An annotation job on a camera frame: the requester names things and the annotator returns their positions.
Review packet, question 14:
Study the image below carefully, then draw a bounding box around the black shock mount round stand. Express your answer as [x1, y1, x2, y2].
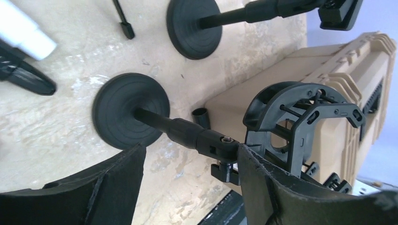
[92, 73, 368, 185]

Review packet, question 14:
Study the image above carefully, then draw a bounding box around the white microphone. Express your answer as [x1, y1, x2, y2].
[0, 0, 57, 60]

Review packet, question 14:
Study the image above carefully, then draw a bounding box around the tan hard plastic case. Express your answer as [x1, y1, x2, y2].
[205, 32, 398, 194]

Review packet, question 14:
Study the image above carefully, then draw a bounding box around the black tripod shock mount stand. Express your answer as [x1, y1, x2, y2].
[112, 0, 135, 40]

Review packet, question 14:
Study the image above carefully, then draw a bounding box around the black round base clip stand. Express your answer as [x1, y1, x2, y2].
[166, 0, 362, 60]

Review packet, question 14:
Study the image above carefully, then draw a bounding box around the aluminium frame rail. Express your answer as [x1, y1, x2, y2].
[351, 178, 398, 196]

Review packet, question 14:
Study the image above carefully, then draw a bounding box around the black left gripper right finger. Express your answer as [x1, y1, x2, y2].
[237, 144, 398, 225]

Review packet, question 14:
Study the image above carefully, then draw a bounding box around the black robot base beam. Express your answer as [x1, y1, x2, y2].
[198, 190, 247, 225]

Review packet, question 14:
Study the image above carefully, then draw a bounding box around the black microphone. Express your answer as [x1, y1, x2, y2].
[0, 41, 57, 96]

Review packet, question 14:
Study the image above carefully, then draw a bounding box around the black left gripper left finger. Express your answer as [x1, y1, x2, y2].
[0, 145, 146, 225]

